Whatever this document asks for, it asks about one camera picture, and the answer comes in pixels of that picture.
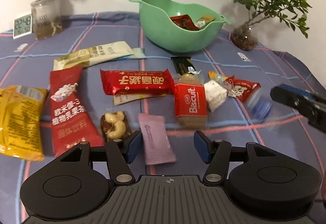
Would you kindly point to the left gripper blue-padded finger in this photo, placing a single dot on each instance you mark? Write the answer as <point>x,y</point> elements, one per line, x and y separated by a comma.
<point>296,91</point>

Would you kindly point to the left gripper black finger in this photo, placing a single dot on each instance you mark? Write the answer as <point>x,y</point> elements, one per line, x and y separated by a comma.
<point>290,99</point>

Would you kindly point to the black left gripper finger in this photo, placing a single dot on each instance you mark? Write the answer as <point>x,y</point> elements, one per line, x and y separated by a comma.
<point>81,180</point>
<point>258,180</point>

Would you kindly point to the blue foil chocolate ball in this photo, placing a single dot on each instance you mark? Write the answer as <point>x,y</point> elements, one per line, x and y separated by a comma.
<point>261,110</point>

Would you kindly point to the small red candy packet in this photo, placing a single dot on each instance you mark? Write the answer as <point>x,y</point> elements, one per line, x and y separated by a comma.
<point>242,89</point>

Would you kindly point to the red drink powder sachet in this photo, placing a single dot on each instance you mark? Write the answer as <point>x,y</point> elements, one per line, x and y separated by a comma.
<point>70,121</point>

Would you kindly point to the cashew nut packet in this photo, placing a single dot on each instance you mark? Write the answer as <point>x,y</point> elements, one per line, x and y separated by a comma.
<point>115,126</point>

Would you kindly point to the white wrapped candy cube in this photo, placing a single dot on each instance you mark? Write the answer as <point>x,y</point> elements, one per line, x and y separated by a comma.
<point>215,95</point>

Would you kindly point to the pink sachet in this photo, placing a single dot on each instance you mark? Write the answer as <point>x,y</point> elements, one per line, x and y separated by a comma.
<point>157,147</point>

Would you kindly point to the orange wrapped candy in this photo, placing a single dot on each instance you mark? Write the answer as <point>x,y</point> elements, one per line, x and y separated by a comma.
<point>214,76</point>

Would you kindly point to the yellow flat packet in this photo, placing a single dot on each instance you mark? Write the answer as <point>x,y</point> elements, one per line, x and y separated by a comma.
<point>120,99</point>

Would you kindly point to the yellow chip bag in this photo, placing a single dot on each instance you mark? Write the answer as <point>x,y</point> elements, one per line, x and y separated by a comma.
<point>21,109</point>

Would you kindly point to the red long snack bar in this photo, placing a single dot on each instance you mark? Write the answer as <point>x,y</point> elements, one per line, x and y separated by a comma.
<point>137,82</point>

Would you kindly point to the blue plaid tablecloth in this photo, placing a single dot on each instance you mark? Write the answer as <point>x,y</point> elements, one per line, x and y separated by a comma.
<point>167,193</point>

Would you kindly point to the red biscuit packet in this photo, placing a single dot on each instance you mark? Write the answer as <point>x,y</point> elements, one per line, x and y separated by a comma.
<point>190,102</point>

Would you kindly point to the black small snack packet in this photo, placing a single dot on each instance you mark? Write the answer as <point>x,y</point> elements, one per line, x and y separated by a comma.
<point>184,65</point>

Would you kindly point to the cream long snack packet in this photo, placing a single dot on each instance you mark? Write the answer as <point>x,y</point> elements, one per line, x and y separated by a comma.
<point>93,55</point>

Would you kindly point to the white digital clock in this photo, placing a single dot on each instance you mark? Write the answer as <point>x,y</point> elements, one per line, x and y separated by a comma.
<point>23,25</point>

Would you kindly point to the green plastic bowl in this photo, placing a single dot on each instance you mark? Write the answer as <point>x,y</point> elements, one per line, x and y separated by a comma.
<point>157,26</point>

